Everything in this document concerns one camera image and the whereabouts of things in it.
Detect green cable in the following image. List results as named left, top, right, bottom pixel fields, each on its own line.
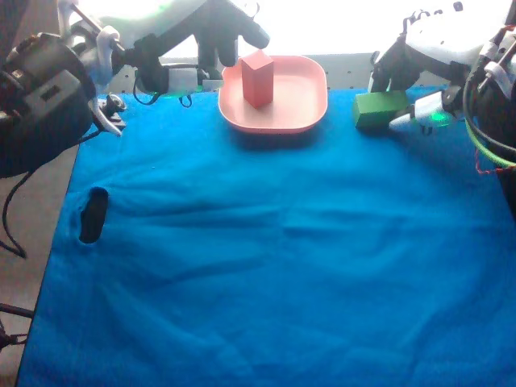
left=463, top=114, right=516, bottom=169

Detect red cube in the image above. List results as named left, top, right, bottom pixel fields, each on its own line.
left=240, top=49, right=275, bottom=110

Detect green cube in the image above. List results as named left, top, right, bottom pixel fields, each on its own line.
left=352, top=90, right=410, bottom=131

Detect pink square plate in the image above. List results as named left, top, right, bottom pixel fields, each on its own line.
left=218, top=54, right=328, bottom=135

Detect blue cloth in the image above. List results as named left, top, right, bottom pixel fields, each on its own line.
left=15, top=89, right=516, bottom=387

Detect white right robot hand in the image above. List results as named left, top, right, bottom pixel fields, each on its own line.
left=368, top=0, right=510, bottom=136

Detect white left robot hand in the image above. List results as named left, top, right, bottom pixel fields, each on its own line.
left=98, top=0, right=270, bottom=107

